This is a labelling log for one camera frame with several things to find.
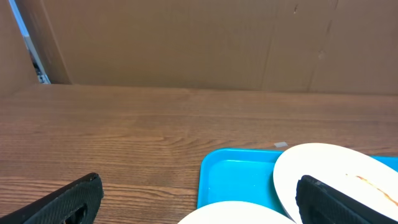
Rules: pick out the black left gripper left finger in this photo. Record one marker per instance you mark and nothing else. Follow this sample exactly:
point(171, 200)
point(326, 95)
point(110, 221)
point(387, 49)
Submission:
point(78, 203)

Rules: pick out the white plate with stain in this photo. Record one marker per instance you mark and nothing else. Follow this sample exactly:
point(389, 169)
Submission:
point(356, 175)

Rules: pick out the white plate near arm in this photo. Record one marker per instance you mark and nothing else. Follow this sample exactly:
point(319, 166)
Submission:
point(235, 212)

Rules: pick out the cardboard back panel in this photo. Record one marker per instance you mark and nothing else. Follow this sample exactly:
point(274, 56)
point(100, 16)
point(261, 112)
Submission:
point(318, 46)

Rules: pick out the small grey tape piece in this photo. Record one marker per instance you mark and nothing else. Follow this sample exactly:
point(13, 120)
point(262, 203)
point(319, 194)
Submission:
point(280, 144)

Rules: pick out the blue plastic tray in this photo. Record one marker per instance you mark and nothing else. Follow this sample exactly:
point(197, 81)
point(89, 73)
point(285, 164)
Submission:
point(246, 175)

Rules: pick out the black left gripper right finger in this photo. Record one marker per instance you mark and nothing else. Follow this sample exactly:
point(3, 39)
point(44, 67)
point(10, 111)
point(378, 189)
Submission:
point(318, 203)

